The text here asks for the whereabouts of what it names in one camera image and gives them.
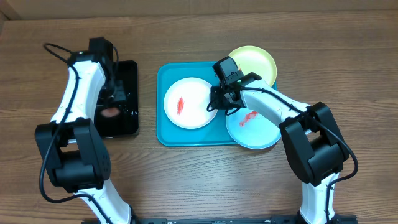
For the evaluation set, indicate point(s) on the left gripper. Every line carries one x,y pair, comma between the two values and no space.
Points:
120,96

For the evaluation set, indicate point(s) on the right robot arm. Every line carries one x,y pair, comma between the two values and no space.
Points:
312,141

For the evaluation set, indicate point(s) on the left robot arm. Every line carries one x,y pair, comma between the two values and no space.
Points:
76,162

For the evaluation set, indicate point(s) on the white plate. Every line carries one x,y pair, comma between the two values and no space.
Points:
185,103

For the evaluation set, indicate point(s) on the yellow-green plate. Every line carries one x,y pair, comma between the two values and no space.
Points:
255,59

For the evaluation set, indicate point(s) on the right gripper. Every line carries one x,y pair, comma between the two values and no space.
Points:
216,92

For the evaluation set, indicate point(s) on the teal serving tray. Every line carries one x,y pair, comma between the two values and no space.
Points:
171,135

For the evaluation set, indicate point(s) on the pink sponge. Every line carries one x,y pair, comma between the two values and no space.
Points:
110,112

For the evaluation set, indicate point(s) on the light blue plate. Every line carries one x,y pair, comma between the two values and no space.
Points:
251,130

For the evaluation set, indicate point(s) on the black rectangular tray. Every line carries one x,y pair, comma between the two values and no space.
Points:
127,122

